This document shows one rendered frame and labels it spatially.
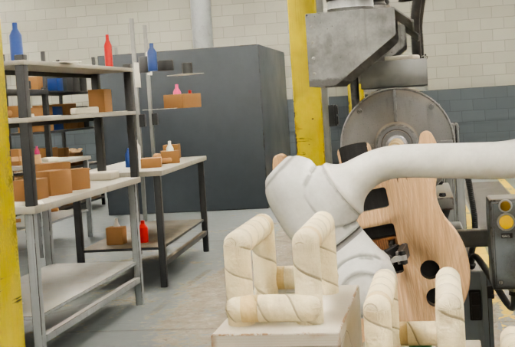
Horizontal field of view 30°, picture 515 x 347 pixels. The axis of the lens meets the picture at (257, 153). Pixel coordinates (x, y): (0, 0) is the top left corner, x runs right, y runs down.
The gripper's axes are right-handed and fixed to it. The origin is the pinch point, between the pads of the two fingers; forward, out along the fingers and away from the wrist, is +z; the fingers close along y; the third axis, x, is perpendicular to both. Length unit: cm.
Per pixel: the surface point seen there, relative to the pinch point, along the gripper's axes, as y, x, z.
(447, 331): 12, 1, -82
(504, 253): 25.9, -9.1, 23.3
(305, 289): -2, 9, -81
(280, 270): -8, 9, -63
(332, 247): 0, 11, -64
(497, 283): 23.1, -15.2, 23.4
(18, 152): -372, 64, 699
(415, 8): 36, 132, 949
